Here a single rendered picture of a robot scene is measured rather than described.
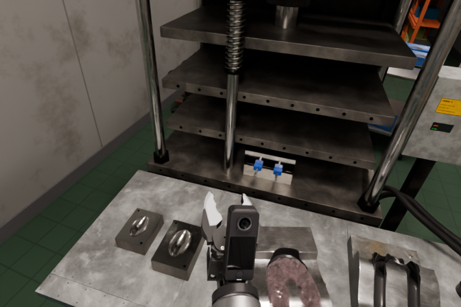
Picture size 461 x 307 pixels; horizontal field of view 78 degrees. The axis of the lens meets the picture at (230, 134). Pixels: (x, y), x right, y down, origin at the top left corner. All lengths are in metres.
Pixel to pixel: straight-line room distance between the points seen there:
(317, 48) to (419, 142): 0.65
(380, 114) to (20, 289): 2.32
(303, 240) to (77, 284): 0.88
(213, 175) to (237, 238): 1.18
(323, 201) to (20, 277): 1.99
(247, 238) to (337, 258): 0.94
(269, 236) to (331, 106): 0.62
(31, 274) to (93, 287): 1.21
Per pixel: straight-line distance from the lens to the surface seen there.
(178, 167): 1.68
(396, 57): 1.32
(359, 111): 1.36
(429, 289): 1.30
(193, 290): 1.21
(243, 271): 0.48
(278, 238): 1.22
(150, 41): 1.39
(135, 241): 1.28
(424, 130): 1.53
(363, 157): 1.52
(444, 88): 1.45
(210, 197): 0.57
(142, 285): 1.25
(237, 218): 0.44
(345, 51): 1.29
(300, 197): 1.57
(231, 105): 1.35
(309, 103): 1.34
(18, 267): 2.55
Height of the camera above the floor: 1.88
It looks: 34 degrees down
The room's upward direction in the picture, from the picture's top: 3 degrees clockwise
